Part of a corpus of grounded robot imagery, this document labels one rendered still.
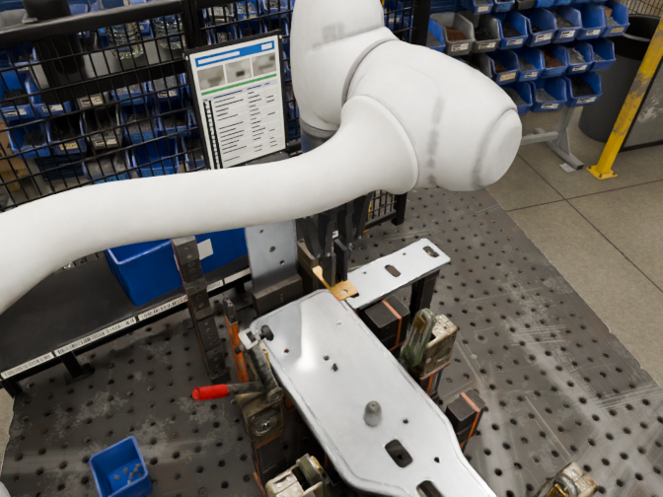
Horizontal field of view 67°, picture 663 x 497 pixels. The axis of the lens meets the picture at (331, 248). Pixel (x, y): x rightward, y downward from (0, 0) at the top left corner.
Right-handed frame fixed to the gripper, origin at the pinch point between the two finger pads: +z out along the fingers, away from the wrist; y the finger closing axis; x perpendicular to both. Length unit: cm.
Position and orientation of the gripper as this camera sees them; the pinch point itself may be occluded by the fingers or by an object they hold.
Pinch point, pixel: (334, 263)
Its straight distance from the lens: 80.0
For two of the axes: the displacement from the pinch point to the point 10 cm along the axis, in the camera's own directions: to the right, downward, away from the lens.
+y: 8.4, -3.7, 4.0
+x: -5.4, -5.7, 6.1
